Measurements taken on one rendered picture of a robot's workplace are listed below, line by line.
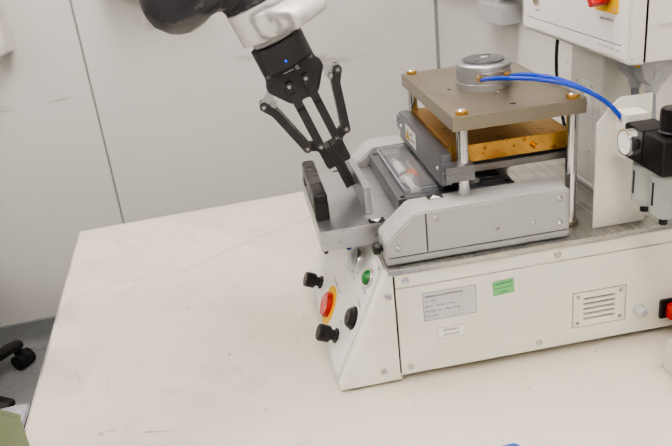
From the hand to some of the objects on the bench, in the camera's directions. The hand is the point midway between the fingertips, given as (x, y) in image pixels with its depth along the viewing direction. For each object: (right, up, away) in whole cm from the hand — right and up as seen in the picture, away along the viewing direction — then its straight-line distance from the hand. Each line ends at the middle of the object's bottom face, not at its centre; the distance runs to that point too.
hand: (339, 163), depth 103 cm
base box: (+24, -22, +11) cm, 35 cm away
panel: (-4, -25, +10) cm, 27 cm away
